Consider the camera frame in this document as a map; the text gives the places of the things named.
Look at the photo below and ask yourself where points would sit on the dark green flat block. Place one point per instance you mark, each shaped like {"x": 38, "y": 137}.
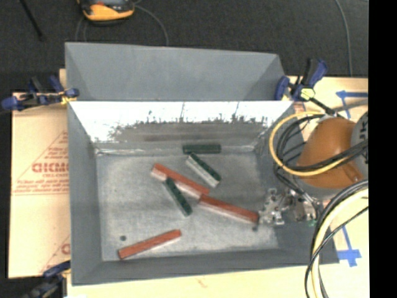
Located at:
{"x": 201, "y": 149}
{"x": 179, "y": 197}
{"x": 204, "y": 169}

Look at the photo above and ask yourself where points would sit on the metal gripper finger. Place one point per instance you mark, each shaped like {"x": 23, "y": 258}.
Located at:
{"x": 271, "y": 217}
{"x": 272, "y": 196}

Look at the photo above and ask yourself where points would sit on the grey metal bin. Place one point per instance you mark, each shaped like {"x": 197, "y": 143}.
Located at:
{"x": 155, "y": 222}

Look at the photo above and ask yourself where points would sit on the brown cardboard board, red print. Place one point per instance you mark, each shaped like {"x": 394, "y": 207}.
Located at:
{"x": 37, "y": 154}

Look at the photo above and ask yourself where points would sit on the red-brown flat block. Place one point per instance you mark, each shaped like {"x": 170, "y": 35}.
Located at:
{"x": 229, "y": 208}
{"x": 149, "y": 244}
{"x": 183, "y": 178}

